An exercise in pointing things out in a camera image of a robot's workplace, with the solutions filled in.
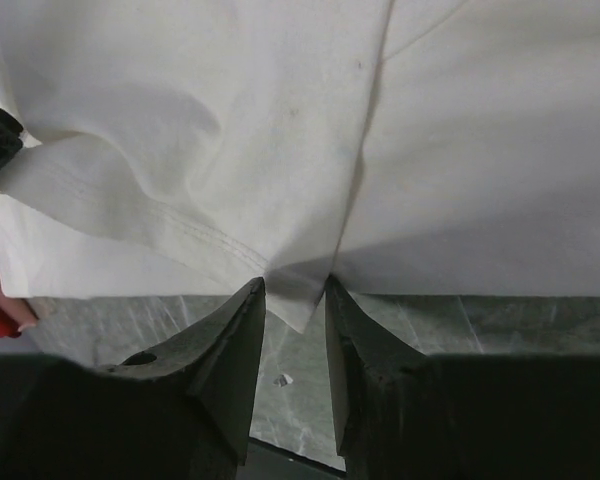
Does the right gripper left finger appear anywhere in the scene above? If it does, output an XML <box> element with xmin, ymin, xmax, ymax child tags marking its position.
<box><xmin>0</xmin><ymin>278</ymin><xmax>266</xmax><ymax>479</ymax></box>

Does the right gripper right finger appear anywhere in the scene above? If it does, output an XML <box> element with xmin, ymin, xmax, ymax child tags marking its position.
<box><xmin>325</xmin><ymin>278</ymin><xmax>600</xmax><ymax>479</ymax></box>

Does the white t shirt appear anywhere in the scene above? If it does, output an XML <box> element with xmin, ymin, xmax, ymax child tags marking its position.
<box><xmin>0</xmin><ymin>1</ymin><xmax>600</xmax><ymax>331</ymax></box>

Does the black base beam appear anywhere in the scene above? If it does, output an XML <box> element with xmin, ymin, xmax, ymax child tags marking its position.
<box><xmin>236</xmin><ymin>438</ymin><xmax>346</xmax><ymax>480</ymax></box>

